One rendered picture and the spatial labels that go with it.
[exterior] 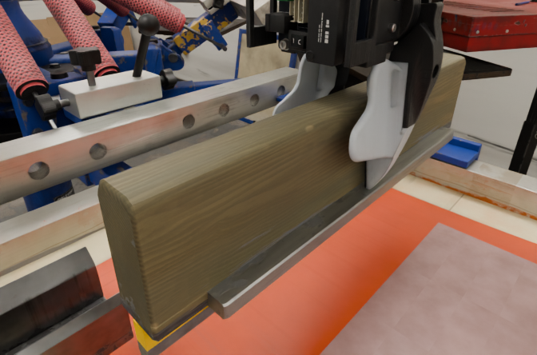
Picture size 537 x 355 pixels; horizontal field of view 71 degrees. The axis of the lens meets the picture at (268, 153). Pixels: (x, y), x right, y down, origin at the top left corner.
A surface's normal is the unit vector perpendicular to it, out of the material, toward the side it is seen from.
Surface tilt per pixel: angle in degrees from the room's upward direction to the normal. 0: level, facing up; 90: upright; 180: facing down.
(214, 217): 90
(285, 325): 0
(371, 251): 0
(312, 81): 96
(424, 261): 0
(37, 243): 90
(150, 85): 90
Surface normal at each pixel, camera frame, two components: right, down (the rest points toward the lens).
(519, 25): 0.29, 0.45
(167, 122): 0.72, 0.31
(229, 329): 0.00, -0.89
